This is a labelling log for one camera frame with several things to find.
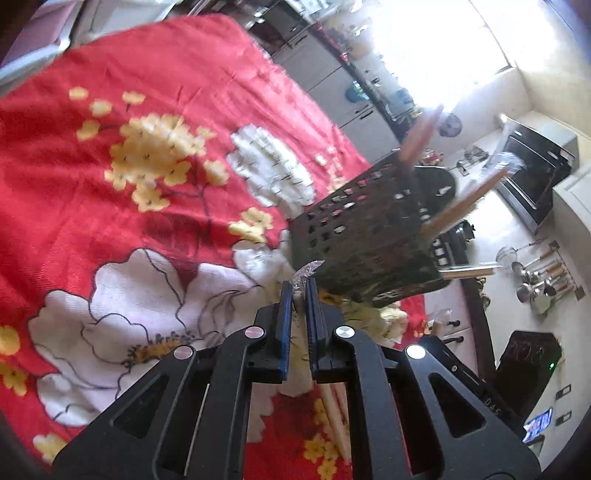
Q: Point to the red floral blanket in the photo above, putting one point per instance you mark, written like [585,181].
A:
[138,221]

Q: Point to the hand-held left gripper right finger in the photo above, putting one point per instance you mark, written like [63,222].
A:
[316,341]

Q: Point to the hanging metal ladles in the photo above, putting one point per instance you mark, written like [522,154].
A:
[526,291]

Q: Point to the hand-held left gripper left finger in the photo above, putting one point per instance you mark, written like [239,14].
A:
[284,341]

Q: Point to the black range hood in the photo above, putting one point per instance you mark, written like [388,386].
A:
[531,170]

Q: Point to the hanging mesh strainer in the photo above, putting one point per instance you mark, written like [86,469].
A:
[505,254]

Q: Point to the steel stovetop pot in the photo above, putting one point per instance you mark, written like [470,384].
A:
[464,230]

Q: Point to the white kitchen counter cabinets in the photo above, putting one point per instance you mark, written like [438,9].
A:
[323,64]

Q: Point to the black perforated utensil holder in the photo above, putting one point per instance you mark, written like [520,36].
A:
[360,240]

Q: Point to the white wall cabinet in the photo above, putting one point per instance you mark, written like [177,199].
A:
[575,217]

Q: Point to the bright kitchen window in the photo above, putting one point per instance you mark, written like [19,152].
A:
[438,46]

